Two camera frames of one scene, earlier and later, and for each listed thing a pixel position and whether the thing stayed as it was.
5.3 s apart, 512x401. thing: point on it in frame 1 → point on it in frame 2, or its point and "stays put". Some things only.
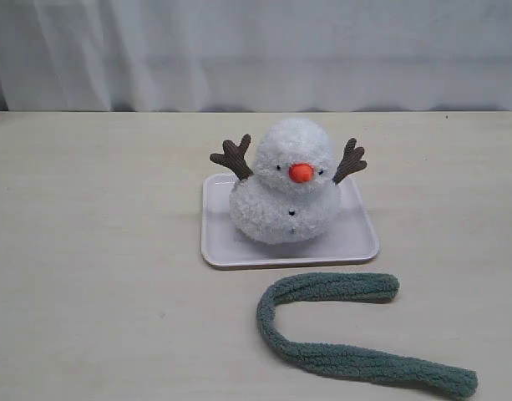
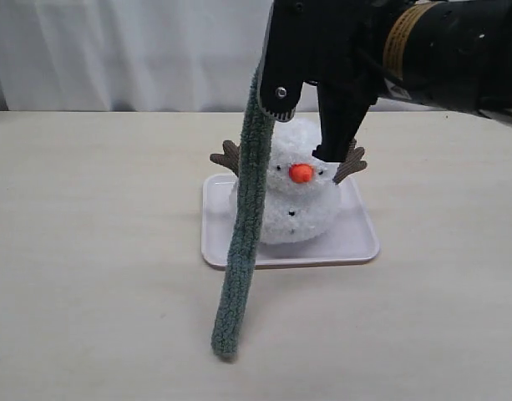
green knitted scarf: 351,286 → 254,160
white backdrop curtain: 255,56 stays put
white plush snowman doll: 291,195 stays put
